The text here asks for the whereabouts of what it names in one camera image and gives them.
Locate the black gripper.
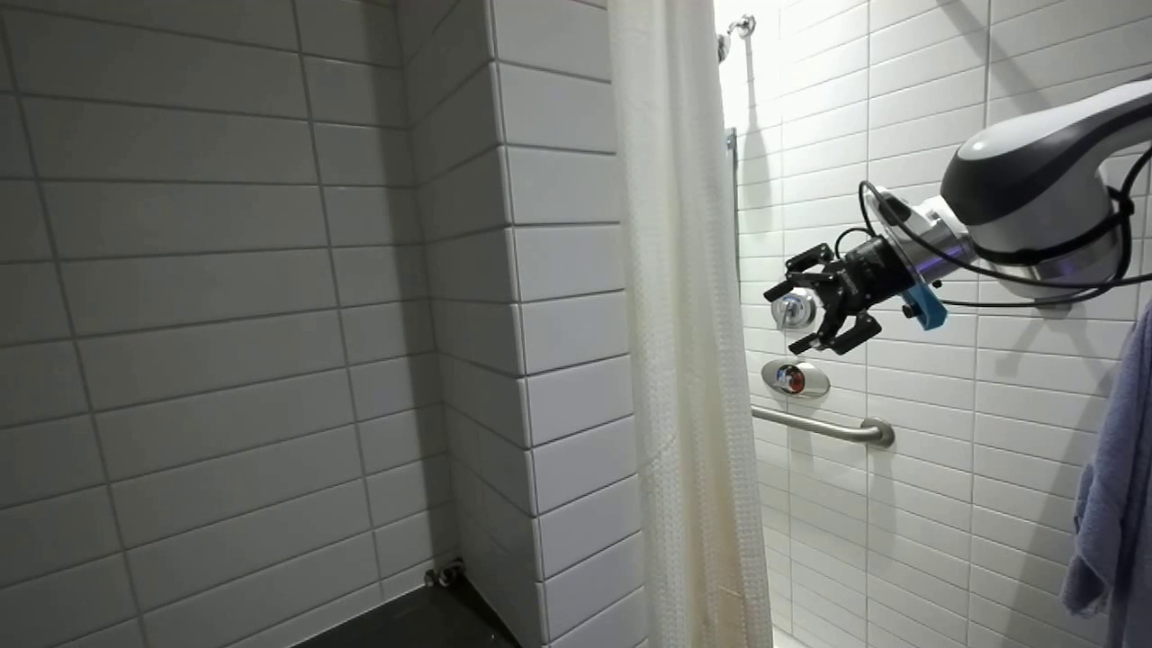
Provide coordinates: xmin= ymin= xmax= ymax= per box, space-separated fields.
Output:
xmin=763 ymin=238 xmax=914 ymax=358

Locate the white shower curtain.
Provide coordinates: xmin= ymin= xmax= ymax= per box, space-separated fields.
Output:
xmin=609 ymin=0 xmax=773 ymax=648

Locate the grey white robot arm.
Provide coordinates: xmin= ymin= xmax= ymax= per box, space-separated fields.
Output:
xmin=763 ymin=78 xmax=1152 ymax=354

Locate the round chrome shower knob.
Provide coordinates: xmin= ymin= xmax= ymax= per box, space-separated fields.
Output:
xmin=770 ymin=287 xmax=818 ymax=334

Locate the chrome grab bar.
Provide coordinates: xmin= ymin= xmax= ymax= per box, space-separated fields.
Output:
xmin=753 ymin=412 xmax=896 ymax=448

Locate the chrome vertical slide bar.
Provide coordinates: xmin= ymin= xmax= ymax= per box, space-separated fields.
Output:
xmin=723 ymin=128 xmax=742 ymax=284

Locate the lavender hanging towel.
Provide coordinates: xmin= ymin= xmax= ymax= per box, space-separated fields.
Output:
xmin=1061 ymin=306 xmax=1152 ymax=648

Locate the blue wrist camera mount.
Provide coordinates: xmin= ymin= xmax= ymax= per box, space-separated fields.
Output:
xmin=904 ymin=284 xmax=946 ymax=332

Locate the chrome shower head bracket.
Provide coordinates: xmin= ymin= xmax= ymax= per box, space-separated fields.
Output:
xmin=717 ymin=14 xmax=755 ymax=63

